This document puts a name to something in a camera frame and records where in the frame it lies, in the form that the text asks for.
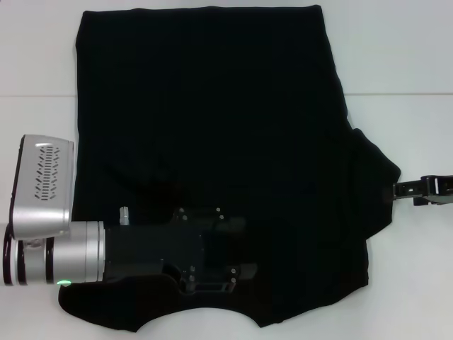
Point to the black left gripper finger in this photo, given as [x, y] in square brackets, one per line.
[244, 271]
[233, 224]

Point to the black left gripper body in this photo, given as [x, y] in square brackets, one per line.
[152, 251]

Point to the black t-shirt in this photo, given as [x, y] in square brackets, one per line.
[212, 106]

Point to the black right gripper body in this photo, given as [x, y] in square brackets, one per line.
[439, 189]

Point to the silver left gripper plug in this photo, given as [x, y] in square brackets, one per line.
[124, 216]

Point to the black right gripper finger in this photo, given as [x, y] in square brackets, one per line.
[407, 189]

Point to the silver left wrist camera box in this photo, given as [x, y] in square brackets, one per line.
[42, 212]

